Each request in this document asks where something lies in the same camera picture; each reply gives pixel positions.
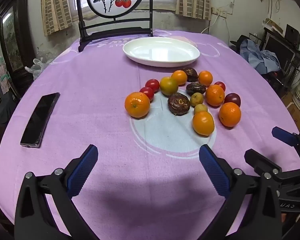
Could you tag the black speaker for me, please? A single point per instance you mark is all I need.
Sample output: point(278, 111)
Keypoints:
point(292, 33)

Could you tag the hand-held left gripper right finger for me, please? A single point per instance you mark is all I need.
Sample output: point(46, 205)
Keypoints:
point(213, 170)

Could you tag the black round painted table screen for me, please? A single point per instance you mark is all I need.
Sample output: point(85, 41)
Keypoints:
point(89, 36)

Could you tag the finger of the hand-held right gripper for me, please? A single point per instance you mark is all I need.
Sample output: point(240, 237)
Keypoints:
point(260, 161)
point(282, 133)

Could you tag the white plastic bag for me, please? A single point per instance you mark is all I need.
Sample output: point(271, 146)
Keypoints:
point(38, 67)

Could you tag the white wall socket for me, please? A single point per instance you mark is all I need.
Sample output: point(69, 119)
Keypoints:
point(222, 13)

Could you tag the red cherry tomato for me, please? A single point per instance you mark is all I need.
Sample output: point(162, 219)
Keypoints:
point(152, 85)
point(147, 93)
point(220, 86)

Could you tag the purple printed tablecloth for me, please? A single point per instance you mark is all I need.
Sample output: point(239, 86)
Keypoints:
point(89, 80)

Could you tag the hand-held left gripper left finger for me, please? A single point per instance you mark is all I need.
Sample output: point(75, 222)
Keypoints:
point(82, 170)

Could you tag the blue cloth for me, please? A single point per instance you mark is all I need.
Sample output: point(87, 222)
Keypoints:
point(265, 60)

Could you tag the beige checked curtain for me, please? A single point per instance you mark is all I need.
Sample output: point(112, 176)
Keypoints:
point(192, 0)
point(56, 7)

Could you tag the yellow-green longan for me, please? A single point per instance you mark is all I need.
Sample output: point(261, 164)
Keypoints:
point(200, 108)
point(196, 99)

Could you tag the large orange with stem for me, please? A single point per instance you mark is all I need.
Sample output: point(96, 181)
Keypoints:
point(137, 105)

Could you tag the greenish yellow tangerine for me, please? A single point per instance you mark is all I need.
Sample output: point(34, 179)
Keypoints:
point(169, 86)

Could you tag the small orange tangerine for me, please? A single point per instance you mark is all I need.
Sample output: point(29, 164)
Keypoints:
point(205, 77)
point(179, 77)

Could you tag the dark framed painting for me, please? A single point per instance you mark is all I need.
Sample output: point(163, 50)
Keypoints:
point(11, 37)

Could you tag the black hat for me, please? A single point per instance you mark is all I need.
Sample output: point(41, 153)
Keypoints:
point(237, 43)

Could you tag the smooth orange tangerine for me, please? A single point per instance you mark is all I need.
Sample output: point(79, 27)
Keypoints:
point(203, 123)

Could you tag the cardboard box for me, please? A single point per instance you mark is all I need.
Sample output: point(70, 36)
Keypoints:
point(273, 26)

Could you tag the dark purple plum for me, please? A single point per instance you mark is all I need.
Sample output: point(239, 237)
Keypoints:
point(232, 99)

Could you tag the white oval plate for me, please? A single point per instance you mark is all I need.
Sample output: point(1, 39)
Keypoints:
point(162, 51)

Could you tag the black monitor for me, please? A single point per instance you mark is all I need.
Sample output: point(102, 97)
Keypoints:
point(282, 50)

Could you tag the dark wrinkled passion fruit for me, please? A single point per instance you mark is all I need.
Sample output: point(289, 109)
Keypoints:
point(196, 88)
point(190, 74)

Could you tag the black smartphone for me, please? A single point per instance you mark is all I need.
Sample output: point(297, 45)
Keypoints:
point(39, 120)

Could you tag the passion fruit with tan scar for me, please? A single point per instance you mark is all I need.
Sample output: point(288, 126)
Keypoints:
point(178, 104)

